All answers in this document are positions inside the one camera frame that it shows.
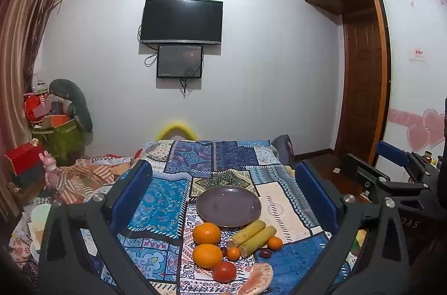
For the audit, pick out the grey round plate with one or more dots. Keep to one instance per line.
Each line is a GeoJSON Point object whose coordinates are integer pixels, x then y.
{"type": "Point", "coordinates": [228, 207]}

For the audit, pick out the small black wall monitor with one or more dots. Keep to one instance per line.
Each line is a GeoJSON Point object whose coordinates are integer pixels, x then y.
{"type": "Point", "coordinates": [180, 61]}

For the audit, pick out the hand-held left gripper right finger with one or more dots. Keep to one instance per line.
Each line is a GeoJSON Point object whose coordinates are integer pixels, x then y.
{"type": "Point", "coordinates": [316, 193]}

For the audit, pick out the blue patchwork blanket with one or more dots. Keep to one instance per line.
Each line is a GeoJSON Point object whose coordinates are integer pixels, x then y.
{"type": "Point", "coordinates": [223, 162]}

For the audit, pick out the striped orange cloth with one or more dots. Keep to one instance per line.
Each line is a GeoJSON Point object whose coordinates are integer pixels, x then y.
{"type": "Point", "coordinates": [90, 176]}

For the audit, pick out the grey chair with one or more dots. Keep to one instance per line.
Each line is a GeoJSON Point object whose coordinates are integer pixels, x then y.
{"type": "Point", "coordinates": [283, 148]}

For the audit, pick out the striped brown curtain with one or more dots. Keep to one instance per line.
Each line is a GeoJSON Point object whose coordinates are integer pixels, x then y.
{"type": "Point", "coordinates": [21, 54]}

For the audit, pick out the red box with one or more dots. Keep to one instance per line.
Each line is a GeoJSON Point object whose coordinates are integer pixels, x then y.
{"type": "Point", "coordinates": [24, 158]}

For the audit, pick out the large orange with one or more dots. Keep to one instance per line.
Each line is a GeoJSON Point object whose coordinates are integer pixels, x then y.
{"type": "Point", "coordinates": [207, 256]}
{"type": "Point", "coordinates": [206, 233]}

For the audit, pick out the dark red jujube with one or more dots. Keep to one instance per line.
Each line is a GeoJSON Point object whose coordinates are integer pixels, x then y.
{"type": "Point", "coordinates": [224, 251]}
{"type": "Point", "coordinates": [266, 253]}

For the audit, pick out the red tomato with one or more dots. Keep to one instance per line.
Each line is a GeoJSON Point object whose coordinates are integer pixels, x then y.
{"type": "Point", "coordinates": [224, 271]}

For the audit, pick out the brown wooden door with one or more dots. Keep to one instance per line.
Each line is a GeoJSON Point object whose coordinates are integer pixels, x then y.
{"type": "Point", "coordinates": [361, 82]}

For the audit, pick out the peeled pomelo segment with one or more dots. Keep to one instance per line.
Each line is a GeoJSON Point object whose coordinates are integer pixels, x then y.
{"type": "Point", "coordinates": [256, 281]}

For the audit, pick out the pink rabbit toy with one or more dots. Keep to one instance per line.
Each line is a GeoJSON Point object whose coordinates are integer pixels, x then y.
{"type": "Point", "coordinates": [51, 171]}

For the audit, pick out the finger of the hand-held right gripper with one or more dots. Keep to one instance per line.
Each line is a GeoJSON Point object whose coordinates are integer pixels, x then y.
{"type": "Point", "coordinates": [393, 152]}
{"type": "Point", "coordinates": [359, 169]}

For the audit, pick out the white heart-print sliding door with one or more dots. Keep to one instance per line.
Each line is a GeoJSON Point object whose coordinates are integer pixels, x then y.
{"type": "Point", "coordinates": [408, 99]}

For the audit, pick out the green sugar cane piece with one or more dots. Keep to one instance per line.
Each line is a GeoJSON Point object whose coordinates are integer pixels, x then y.
{"type": "Point", "coordinates": [258, 241]}
{"type": "Point", "coordinates": [246, 234]}

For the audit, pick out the small tangerine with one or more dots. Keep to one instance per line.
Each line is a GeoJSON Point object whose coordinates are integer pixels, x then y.
{"type": "Point", "coordinates": [233, 253]}
{"type": "Point", "coordinates": [275, 243]}

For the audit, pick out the grey plush toy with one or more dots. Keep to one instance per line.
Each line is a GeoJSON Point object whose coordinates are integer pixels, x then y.
{"type": "Point", "coordinates": [78, 103]}

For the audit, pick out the yellow chair back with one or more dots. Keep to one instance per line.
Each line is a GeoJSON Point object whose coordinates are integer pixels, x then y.
{"type": "Point", "coordinates": [167, 131]}

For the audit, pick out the black wall television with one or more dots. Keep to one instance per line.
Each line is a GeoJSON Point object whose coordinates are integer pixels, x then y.
{"type": "Point", "coordinates": [181, 21]}

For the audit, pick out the small white door notice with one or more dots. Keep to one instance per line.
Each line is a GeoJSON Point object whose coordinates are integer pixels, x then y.
{"type": "Point", "coordinates": [417, 53]}

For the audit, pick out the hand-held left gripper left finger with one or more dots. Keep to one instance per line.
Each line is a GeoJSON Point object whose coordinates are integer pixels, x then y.
{"type": "Point", "coordinates": [134, 193]}

